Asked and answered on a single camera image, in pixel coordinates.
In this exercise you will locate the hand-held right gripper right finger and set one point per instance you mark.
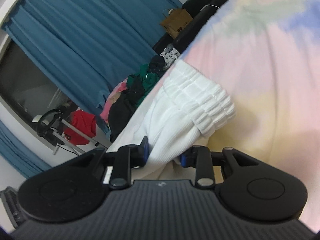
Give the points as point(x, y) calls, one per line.
point(183, 161)

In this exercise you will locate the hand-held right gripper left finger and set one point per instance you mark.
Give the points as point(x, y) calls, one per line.
point(146, 152)

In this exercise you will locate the white pants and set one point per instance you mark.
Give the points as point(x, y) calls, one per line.
point(187, 110)

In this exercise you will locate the black garment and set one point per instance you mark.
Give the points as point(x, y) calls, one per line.
point(122, 115)

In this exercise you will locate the narrow blue curtain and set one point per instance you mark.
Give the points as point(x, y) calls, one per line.
point(15, 150)

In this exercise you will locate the red garment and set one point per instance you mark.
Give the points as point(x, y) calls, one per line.
point(82, 127)

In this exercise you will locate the green garment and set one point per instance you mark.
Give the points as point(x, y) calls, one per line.
point(147, 80)

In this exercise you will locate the garment steamer stand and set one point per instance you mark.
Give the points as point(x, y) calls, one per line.
point(50, 127)

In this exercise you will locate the dark navy cloth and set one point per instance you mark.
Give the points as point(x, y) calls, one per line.
point(157, 63)

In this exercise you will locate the white patterned cloth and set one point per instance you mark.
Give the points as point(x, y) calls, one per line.
point(170, 55)

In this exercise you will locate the dark framed window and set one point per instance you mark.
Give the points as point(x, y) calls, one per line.
point(22, 85)

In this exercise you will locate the brown paper bag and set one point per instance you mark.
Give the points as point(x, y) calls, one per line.
point(176, 23)

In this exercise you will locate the pastel tie-dye bed sheet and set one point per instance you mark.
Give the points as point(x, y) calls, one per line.
point(262, 55)

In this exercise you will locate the wide blue curtain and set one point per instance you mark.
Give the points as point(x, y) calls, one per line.
point(87, 30)

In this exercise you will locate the black sofa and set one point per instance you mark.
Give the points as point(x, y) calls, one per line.
point(200, 0)

